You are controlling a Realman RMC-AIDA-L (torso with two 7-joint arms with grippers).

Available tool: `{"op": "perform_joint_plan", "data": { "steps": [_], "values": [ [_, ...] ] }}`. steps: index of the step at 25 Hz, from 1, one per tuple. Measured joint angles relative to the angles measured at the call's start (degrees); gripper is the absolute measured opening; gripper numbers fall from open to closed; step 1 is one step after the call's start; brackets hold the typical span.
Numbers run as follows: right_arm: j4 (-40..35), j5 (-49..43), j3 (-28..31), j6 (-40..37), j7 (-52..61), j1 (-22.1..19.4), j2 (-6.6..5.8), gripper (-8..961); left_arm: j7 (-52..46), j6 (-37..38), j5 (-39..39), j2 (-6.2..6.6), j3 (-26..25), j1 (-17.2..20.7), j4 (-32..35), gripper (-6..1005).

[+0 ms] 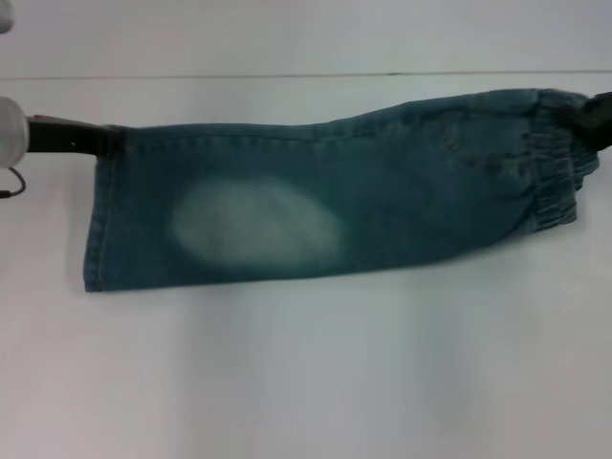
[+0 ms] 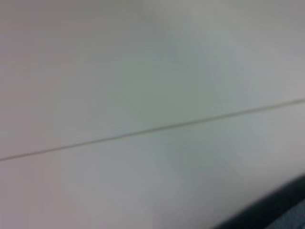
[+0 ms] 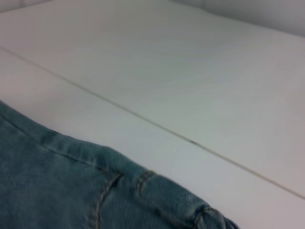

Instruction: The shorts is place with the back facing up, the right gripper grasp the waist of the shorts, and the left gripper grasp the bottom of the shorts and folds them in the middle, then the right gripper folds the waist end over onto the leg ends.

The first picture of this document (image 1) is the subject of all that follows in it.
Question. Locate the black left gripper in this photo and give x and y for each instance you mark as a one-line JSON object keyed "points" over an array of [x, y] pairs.
{"points": [[62, 139]]}

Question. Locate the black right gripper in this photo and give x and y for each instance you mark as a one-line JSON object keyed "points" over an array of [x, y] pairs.
{"points": [[603, 122]]}

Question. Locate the blue denim shorts with print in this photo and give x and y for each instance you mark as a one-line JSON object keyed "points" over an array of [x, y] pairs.
{"points": [[382, 201]]}

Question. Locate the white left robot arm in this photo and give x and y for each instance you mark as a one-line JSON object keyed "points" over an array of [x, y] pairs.
{"points": [[12, 134]]}

